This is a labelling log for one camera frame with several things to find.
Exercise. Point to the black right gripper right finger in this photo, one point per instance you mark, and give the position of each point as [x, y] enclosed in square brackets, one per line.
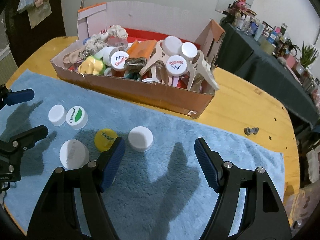
[263, 216]

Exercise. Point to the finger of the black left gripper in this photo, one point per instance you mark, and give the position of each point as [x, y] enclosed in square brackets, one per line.
[24, 141]
[17, 97]

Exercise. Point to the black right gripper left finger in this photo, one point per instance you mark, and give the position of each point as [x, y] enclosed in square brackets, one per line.
[55, 215]

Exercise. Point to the orange block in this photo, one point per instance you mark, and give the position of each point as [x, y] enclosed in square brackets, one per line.
[141, 49]

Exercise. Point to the white cap red blue logo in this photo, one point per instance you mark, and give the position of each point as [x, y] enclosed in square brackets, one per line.
[176, 65]

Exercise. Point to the plain white cap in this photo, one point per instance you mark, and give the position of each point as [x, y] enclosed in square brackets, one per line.
[188, 50]
[140, 138]
[57, 115]

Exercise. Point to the large white printed cap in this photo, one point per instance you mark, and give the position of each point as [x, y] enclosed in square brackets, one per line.
[73, 154]

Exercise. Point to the white cap green logo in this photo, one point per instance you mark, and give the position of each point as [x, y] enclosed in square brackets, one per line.
[77, 117]

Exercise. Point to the yellow bottle cap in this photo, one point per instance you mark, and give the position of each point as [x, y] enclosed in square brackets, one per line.
[104, 139]

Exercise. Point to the yellow plastic toy in box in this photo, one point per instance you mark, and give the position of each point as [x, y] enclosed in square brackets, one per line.
[93, 66]

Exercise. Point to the light blue fluffy towel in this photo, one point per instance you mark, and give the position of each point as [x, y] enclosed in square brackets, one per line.
[159, 194]

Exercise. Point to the small grey bolt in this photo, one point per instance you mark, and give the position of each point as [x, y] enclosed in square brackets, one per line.
[249, 131]

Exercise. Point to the white logo cap in box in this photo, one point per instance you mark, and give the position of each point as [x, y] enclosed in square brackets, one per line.
[118, 59]

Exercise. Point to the orange cardboard box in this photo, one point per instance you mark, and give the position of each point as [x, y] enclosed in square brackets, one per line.
[145, 81]

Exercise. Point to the dark green covered side table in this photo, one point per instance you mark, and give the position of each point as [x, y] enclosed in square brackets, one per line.
[241, 55]

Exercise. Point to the wooden clip in box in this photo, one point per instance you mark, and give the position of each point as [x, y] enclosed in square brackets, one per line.
[198, 65]

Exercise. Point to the potted green plant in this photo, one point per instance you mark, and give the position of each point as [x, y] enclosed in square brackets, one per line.
[309, 55]

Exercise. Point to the pink plush toy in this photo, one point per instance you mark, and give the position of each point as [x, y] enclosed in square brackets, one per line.
[240, 5]

